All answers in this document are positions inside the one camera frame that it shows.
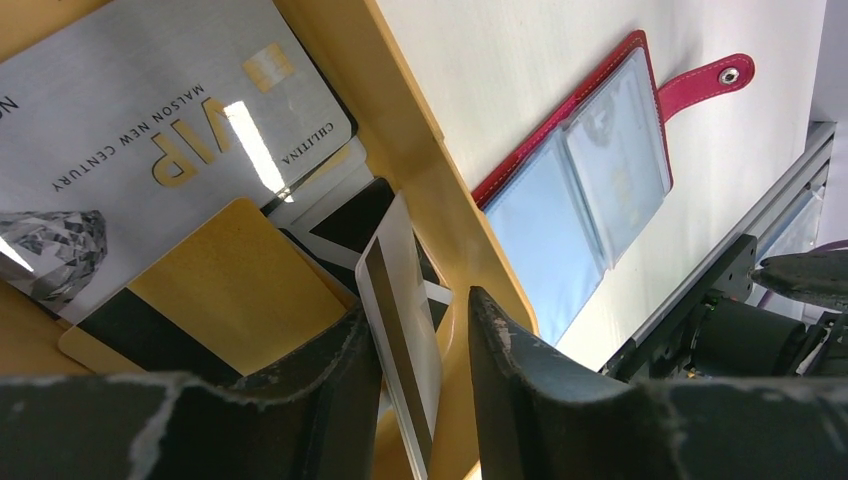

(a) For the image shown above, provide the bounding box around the red leather card holder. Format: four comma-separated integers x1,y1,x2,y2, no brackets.
472,29,756,344

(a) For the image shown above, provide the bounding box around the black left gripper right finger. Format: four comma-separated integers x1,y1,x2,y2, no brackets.
468,286,847,479

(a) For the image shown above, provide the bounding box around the gold card black stripe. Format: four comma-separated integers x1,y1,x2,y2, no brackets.
58,198,349,385

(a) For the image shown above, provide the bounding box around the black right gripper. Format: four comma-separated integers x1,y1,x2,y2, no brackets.
688,250,847,378

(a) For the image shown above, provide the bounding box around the silver VIP card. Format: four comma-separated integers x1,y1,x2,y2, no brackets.
1,1,357,323

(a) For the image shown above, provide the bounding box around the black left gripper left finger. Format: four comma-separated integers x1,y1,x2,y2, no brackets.
1,306,382,479

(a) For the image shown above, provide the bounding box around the white card gold stripe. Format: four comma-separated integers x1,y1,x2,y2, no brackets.
354,192,442,479

